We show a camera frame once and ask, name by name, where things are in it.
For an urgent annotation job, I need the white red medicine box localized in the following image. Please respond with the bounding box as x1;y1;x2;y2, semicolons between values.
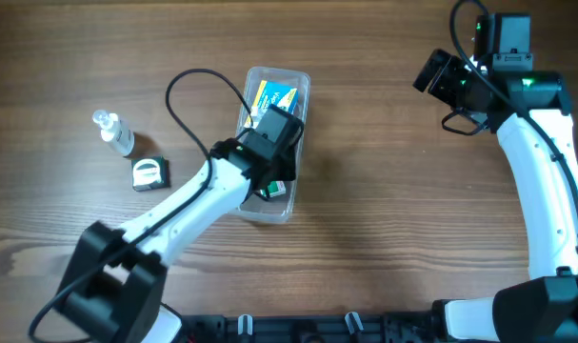
259;181;287;199

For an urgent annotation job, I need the blue VapoDrops box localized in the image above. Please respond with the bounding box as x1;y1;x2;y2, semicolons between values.
243;80;298;128

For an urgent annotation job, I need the clear plastic container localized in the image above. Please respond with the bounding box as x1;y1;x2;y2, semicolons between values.
233;66;312;226

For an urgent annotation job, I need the green Zam-Buk box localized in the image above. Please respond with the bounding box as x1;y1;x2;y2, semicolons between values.
131;156;170;192

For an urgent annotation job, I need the clear spray bottle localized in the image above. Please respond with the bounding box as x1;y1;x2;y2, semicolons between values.
92;110;135;157

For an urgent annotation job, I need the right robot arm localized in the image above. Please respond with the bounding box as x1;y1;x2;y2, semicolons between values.
413;50;578;342

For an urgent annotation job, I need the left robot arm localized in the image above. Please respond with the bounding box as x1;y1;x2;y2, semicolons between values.
51;132;300;342

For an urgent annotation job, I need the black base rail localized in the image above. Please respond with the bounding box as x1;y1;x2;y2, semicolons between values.
176;312;438;343

